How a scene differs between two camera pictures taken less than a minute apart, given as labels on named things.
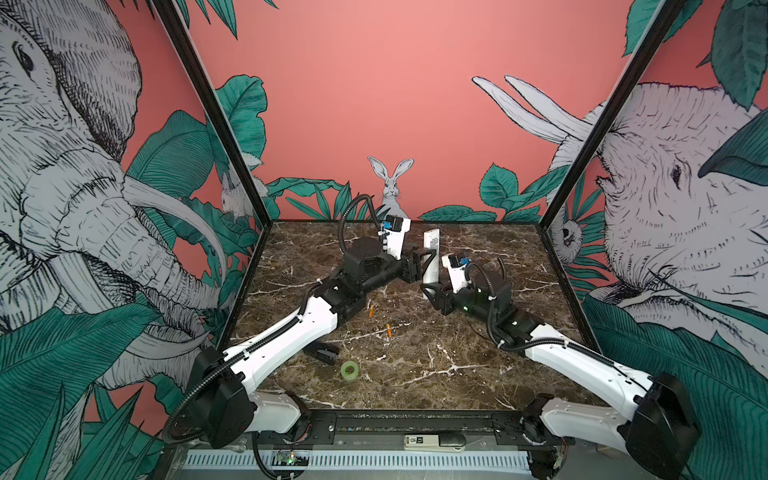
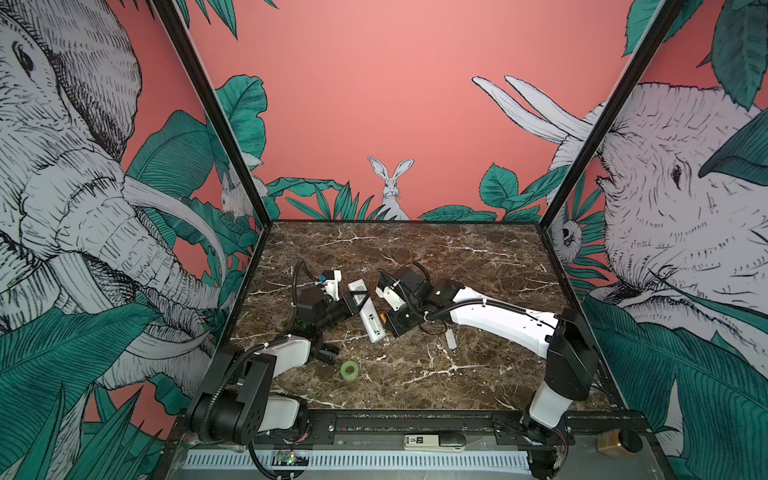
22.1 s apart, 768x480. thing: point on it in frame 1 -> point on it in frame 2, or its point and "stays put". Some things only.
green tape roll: [349, 370] stays put
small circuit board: [290, 457] stays put
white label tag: [423, 443] stays put
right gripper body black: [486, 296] -> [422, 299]
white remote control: [431, 241] -> [368, 313]
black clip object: [326, 352] stays put
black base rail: [407, 430] stays put
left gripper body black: [390, 271] -> [334, 312]
